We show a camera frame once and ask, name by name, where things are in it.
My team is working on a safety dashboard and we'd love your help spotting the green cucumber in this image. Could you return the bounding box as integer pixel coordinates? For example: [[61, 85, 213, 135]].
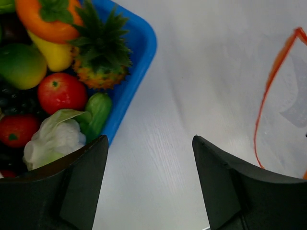
[[77, 92, 112, 143]]

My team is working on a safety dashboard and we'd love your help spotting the green yellow mango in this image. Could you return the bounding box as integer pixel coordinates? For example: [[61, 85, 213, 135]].
[[0, 43, 47, 90]]

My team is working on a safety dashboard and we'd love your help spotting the white green cabbage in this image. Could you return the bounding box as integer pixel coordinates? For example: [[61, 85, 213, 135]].
[[23, 109, 92, 171]]

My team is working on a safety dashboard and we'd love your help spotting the red strawberry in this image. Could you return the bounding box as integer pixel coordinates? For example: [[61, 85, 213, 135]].
[[0, 115, 41, 148]]

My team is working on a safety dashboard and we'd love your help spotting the orange bell pepper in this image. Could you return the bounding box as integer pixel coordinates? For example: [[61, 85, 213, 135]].
[[15, 0, 82, 44]]

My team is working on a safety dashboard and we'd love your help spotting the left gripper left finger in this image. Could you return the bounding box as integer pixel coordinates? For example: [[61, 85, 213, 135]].
[[0, 135, 109, 230]]

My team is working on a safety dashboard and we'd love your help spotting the red tomato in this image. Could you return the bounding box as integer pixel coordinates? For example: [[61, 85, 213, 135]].
[[0, 170, 17, 179]]

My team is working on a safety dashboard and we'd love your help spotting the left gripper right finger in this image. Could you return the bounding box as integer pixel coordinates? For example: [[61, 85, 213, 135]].
[[192, 136, 307, 230]]

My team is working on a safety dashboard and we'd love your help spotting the clear zip top bag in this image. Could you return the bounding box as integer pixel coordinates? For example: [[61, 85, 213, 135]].
[[253, 27, 307, 179]]

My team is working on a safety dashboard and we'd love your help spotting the blue plastic basket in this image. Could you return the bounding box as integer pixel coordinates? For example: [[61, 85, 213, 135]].
[[92, 0, 157, 144]]

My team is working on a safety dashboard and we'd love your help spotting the yellow pepper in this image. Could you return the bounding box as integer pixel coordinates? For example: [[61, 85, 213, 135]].
[[27, 30, 73, 72]]

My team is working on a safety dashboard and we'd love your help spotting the small pineapple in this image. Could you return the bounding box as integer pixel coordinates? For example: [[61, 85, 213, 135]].
[[68, 0, 132, 90]]

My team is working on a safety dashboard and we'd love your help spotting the red apple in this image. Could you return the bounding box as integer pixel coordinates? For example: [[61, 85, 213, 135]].
[[37, 72, 88, 115]]

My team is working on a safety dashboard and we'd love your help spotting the dark grape bunch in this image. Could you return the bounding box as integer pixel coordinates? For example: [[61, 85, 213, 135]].
[[0, 81, 44, 116]]

